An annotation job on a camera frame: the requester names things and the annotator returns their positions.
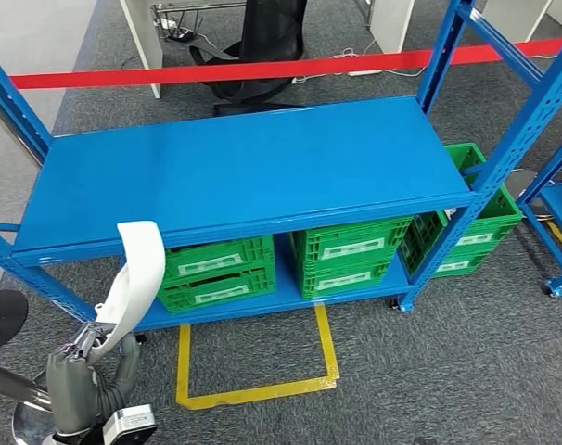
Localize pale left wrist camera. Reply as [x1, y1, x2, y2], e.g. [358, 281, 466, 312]
[102, 403, 158, 445]

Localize red barrier belt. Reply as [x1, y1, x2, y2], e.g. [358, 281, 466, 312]
[9, 35, 562, 91]

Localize white desk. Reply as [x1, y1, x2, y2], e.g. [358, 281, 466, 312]
[119, 0, 247, 101]
[365, 0, 417, 56]

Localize white desk panel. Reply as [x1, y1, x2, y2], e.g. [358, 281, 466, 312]
[480, 0, 556, 45]

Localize black cable bundle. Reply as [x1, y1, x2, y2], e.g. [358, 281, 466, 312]
[162, 18, 204, 45]

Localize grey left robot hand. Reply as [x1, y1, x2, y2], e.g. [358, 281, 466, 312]
[45, 324, 142, 435]

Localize white curved plastic part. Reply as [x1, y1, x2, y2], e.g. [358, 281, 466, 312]
[86, 221, 167, 367]

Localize black office chair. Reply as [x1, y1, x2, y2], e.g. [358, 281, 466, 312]
[189, 0, 309, 117]

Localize black round disc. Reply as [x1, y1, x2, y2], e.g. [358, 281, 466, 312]
[0, 289, 30, 355]

